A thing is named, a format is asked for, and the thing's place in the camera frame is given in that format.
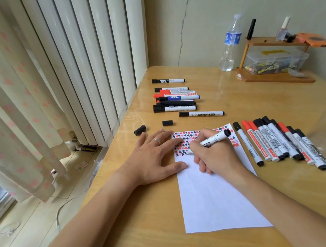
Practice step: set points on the white paper sheet with doodles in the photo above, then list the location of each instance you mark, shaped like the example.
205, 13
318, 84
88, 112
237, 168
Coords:
212, 200

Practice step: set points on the pile of mixed whiteboard markers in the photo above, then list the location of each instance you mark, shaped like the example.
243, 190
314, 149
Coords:
177, 98

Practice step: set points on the white radiator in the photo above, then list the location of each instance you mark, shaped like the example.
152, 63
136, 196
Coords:
91, 62

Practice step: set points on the person's right forearm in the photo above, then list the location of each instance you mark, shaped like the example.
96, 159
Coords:
287, 210

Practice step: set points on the wooden desk shelf rack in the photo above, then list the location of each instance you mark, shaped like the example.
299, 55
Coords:
269, 77

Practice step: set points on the person's right thumb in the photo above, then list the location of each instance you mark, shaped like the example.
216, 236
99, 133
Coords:
198, 154

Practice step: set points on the person's left forearm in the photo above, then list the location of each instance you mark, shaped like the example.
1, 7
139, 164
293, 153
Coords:
75, 234

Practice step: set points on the person's right hand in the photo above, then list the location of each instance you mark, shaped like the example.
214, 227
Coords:
220, 157

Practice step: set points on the person's left thumb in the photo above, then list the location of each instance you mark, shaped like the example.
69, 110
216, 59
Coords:
174, 168

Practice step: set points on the person's left little finger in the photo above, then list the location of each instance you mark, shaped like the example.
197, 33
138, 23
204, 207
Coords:
141, 140

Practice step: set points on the small printed paper scrap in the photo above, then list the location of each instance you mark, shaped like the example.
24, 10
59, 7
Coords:
81, 166

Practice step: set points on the person's left middle finger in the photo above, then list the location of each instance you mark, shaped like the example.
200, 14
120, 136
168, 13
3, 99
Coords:
166, 141

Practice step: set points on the radiator pipe valve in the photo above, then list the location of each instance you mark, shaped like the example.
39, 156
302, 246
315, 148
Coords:
81, 144

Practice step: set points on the cream curtain with pink print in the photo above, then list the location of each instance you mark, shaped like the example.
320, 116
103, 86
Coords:
2, 101

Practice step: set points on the small glass bottle white cap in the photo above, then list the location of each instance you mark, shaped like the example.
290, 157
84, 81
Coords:
283, 30

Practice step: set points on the small black bottle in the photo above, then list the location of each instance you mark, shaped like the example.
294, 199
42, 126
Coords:
290, 37

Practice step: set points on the orange flat case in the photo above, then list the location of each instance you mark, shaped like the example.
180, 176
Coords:
316, 39

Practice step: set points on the clear plastic storage box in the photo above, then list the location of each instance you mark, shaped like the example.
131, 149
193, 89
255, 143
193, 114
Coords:
276, 62

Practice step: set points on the clear plastic water bottle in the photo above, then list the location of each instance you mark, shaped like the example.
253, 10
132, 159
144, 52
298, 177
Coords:
229, 46

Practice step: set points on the black marker cap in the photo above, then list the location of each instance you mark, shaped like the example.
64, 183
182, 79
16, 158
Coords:
140, 130
167, 123

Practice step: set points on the person's left hand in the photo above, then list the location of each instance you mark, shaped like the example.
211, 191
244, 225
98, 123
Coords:
148, 164

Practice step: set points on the long row of whiteboard markers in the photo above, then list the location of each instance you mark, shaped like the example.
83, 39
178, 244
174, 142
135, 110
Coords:
280, 143

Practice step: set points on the black pen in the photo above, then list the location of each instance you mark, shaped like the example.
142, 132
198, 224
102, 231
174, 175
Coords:
251, 29

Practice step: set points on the white marker with black cap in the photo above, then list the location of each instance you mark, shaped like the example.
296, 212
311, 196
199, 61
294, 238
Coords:
171, 80
217, 137
203, 114

